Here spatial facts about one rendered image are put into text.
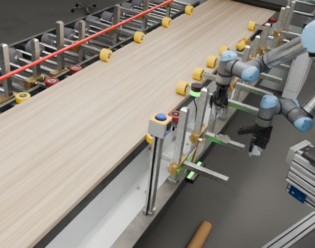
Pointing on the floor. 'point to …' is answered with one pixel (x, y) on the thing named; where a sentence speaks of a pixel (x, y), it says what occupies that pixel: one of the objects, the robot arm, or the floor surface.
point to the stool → (86, 6)
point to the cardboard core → (200, 235)
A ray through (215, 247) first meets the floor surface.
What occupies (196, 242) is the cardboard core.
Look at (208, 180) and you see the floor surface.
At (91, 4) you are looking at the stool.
